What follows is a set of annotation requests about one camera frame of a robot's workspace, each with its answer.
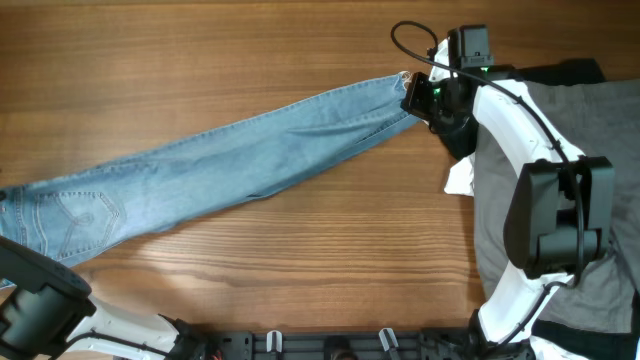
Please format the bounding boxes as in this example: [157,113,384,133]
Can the light blue denim jeans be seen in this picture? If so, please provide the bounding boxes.
[1,72,415,267]

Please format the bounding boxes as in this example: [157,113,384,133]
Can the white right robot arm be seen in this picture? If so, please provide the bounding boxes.
[402,67,615,351]

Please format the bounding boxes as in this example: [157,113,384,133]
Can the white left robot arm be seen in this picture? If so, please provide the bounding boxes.
[1,238,213,360]

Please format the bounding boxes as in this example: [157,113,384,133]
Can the white cloth piece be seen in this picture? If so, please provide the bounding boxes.
[444,153,475,197]

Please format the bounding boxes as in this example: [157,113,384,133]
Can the black garment under grey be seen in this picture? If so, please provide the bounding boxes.
[518,58,606,86]

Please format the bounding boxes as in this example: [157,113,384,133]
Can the grey cloth garment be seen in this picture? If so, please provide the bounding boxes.
[472,78,640,334]

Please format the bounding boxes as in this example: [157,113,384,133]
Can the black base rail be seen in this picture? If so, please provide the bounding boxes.
[198,328,530,360]

